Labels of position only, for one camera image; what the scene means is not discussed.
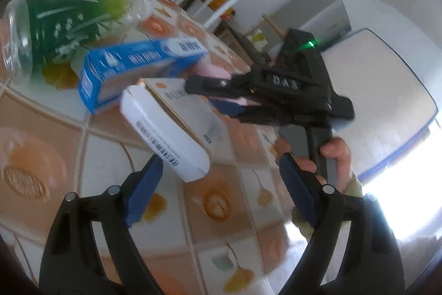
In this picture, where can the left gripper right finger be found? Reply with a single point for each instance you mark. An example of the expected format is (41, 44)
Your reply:
(352, 249)

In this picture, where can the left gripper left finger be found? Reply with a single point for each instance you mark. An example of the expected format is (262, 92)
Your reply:
(90, 250)

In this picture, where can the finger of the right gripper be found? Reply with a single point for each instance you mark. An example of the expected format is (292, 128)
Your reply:
(243, 114)
(240, 85)

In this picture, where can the person right hand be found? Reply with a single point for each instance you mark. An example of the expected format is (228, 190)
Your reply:
(336, 149)

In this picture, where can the white flat box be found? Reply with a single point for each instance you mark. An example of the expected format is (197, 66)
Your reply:
(181, 128)

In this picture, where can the grey refrigerator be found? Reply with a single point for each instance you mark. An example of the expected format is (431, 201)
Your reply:
(326, 20)

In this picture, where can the white mattress blue trim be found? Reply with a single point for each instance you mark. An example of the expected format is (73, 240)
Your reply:
(392, 106)

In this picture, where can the patterned tablecloth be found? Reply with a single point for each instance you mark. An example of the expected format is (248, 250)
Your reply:
(228, 233)

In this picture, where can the blue white carton box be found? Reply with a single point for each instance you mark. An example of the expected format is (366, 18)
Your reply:
(108, 70)

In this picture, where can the green plastic bottle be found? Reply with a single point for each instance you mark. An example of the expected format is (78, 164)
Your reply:
(36, 33)

